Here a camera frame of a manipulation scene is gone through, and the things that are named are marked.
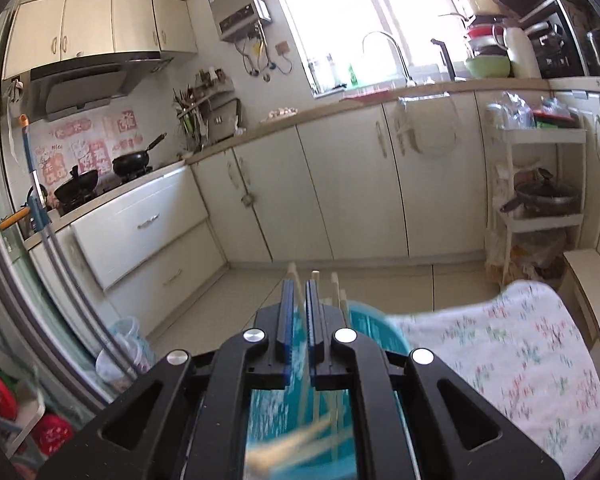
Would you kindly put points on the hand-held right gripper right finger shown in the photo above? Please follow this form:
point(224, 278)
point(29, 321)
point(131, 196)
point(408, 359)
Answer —
point(314, 340)

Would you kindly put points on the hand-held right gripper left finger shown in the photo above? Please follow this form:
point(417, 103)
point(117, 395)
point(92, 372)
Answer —
point(285, 340)

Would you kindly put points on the teal openwork plastic basket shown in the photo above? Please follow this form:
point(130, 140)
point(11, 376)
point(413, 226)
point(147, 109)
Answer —
point(375, 330)

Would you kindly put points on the pile of wooden chopsticks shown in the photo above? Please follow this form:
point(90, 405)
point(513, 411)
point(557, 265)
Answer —
point(280, 452)

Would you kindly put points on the cream base cabinets under sink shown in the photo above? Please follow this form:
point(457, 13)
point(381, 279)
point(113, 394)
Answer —
point(340, 180)

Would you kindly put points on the cream drawers under stove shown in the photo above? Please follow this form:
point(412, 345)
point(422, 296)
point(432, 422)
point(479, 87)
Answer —
point(140, 230)

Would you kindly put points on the floral tablecloth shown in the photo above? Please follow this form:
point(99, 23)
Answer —
point(505, 360)

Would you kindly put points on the hanging white plastic bag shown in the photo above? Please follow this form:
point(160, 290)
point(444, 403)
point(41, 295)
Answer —
point(432, 130)

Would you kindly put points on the green bottle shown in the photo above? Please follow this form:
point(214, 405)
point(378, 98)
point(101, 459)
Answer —
point(353, 76)

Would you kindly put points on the teal and white folding rack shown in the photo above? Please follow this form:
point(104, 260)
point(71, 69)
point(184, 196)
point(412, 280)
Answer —
point(25, 410)

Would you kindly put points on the dark lidded pot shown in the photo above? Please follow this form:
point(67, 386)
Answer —
point(545, 197)

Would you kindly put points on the white wooden stool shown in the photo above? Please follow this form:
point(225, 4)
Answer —
point(595, 285)

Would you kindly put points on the chrome sink faucet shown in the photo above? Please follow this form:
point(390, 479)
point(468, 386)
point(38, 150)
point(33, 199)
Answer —
point(395, 52)

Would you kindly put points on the white storage trolley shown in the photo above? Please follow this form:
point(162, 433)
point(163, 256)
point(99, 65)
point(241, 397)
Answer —
point(545, 137)

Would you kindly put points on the black sink faucet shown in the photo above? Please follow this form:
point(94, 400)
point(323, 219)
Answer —
point(445, 57)

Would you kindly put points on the range hood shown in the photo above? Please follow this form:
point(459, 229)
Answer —
point(90, 85)

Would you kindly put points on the green bowl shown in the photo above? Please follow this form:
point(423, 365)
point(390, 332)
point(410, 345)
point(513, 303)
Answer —
point(487, 67)

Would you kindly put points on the kitchen window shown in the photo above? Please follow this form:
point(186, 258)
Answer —
point(360, 15)

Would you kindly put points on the stack of bowls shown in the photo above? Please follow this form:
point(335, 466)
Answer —
point(485, 40)

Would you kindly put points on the white thermos jug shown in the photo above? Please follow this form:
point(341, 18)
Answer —
point(522, 55)

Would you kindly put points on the black countertop oven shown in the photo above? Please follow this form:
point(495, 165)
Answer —
point(560, 52)

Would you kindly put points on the wall utensil rack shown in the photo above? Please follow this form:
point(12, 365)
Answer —
point(200, 110)

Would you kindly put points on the red wall stickers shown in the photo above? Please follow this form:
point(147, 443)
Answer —
point(95, 150)

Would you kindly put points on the grey sliding door frame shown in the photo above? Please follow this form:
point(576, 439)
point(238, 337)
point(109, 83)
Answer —
point(10, 285)

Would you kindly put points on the wall outlet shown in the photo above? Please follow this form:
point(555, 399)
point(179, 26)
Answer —
point(282, 48)

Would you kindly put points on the wall water heater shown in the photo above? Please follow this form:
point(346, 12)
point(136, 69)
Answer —
point(235, 5)

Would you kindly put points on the cream wall cabinets above hood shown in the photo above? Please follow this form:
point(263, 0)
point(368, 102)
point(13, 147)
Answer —
point(100, 30)

